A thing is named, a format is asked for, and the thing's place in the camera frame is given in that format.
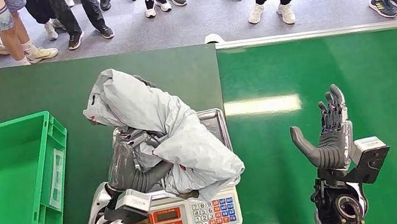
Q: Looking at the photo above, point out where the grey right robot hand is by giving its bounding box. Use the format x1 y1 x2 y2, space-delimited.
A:
283 81 360 178

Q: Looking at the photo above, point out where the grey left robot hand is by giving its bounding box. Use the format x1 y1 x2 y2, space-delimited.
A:
99 121 178 199

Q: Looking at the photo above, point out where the grey red-printed mailer package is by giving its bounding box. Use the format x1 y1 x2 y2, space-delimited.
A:
77 50 250 219

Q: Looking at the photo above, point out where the green conveyor belt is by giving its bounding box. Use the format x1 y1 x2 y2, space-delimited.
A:
213 20 397 224

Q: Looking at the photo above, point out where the white electronic scale steel tray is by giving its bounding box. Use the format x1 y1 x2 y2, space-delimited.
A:
102 106 245 224

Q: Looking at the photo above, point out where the white round cap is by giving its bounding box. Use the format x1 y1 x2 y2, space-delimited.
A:
203 32 225 45

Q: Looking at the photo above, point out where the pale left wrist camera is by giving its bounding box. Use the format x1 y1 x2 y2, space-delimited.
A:
101 185 156 224

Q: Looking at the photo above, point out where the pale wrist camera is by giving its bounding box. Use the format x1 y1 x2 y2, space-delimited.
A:
341 134 395 189
101 185 156 224

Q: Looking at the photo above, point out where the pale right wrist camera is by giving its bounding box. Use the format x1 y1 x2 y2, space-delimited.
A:
341 134 395 189

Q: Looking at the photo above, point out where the silver conveyor side rail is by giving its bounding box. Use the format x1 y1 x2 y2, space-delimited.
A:
214 14 397 57

